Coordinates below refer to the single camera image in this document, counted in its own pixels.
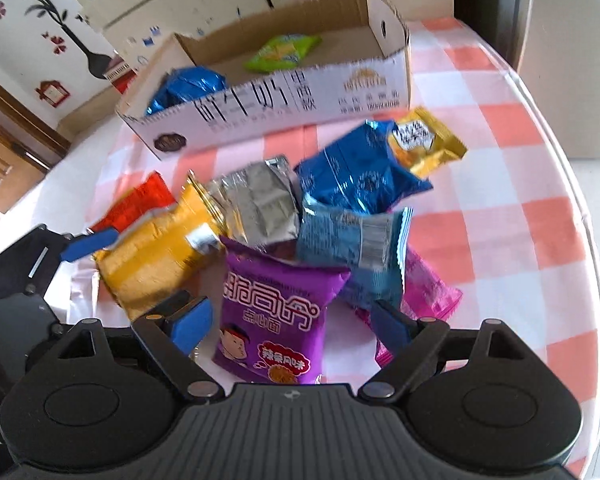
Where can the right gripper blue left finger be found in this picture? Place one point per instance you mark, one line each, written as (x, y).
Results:
(169, 333)

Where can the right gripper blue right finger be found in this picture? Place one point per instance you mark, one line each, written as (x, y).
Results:
(415, 346)

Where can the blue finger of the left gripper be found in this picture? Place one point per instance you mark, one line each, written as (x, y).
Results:
(86, 244)

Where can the pink snack packet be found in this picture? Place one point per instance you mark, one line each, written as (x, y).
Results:
(426, 295)

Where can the orange yellow cracker packet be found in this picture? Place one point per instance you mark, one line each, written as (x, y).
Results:
(160, 255)

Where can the red snack packet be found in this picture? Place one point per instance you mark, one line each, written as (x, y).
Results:
(132, 205)

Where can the purple noodle snack packet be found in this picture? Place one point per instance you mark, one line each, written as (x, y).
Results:
(273, 316)

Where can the light blue barcode packet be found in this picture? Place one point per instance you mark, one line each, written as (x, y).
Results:
(372, 246)

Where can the silver foil packet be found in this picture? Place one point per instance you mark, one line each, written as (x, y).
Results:
(258, 203)

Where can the dark blue foil packet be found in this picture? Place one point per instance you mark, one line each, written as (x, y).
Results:
(184, 85)
(359, 172)

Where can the yellow little waffle packet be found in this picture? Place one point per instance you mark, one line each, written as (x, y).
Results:
(422, 143)

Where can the green snack packet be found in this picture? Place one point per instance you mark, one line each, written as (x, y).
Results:
(282, 53)

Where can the wooden door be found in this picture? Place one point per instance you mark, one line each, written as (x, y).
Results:
(28, 150)

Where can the red checkered tablecloth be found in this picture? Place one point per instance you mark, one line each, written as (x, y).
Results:
(506, 224)

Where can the red gift box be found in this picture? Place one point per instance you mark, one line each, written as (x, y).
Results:
(119, 74)

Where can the white cardboard milk box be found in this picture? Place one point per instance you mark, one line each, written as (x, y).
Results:
(361, 67)

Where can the silver refrigerator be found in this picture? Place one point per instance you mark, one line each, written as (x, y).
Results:
(554, 45)

